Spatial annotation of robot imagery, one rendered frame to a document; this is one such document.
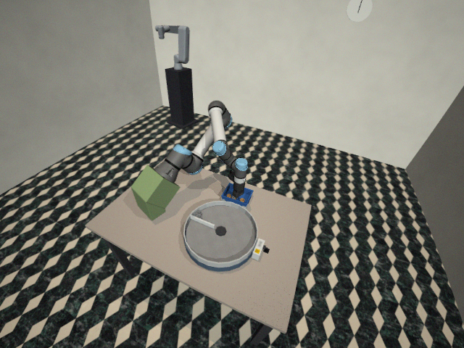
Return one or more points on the blue plastic crate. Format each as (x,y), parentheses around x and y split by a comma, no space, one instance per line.
(246,196)

